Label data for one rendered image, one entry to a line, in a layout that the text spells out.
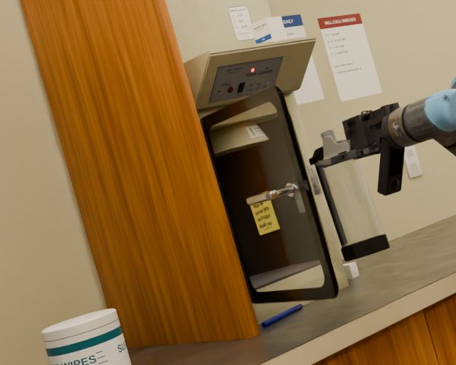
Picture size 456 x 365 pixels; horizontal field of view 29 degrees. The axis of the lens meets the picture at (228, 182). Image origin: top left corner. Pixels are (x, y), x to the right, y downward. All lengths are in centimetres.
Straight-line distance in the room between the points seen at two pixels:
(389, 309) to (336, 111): 119
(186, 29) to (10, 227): 61
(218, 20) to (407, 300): 73
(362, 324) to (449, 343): 29
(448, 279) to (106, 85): 83
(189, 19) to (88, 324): 75
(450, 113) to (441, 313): 49
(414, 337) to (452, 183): 142
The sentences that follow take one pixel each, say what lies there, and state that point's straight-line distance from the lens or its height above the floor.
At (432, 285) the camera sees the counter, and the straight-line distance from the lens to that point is 182.
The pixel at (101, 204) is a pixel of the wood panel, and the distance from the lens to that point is 204.
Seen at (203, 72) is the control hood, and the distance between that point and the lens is 180.
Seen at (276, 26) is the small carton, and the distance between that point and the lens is 197.
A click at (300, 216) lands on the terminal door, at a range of 161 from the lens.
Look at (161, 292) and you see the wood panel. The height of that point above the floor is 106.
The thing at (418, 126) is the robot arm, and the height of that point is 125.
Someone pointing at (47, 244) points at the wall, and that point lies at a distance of 211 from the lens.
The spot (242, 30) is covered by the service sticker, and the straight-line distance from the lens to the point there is 201.
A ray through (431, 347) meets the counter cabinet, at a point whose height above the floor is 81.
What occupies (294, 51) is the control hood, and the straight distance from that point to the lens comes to 196.
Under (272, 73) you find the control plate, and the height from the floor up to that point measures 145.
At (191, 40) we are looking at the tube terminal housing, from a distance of 191.
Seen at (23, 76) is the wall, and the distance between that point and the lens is 218.
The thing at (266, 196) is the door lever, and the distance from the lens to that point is 159.
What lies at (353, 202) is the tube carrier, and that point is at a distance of 180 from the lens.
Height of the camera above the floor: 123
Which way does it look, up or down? 1 degrees up
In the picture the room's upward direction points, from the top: 16 degrees counter-clockwise
